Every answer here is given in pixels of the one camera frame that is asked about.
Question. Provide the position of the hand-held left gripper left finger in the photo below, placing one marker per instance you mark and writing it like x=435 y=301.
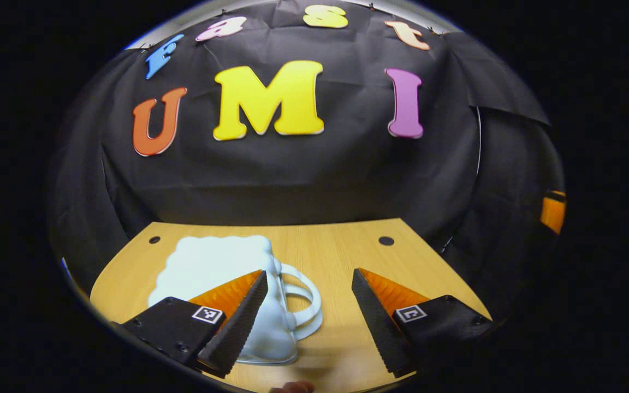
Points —
x=238 y=327

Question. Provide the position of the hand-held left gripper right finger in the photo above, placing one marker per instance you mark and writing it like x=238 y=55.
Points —
x=374 y=327

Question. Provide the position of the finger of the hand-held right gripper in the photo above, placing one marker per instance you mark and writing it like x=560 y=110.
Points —
x=553 y=214

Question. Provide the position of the pale blue suitcase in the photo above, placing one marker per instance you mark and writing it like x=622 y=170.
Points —
x=211 y=267

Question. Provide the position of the black backdrop cloth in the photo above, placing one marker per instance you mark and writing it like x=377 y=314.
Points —
x=320 y=180

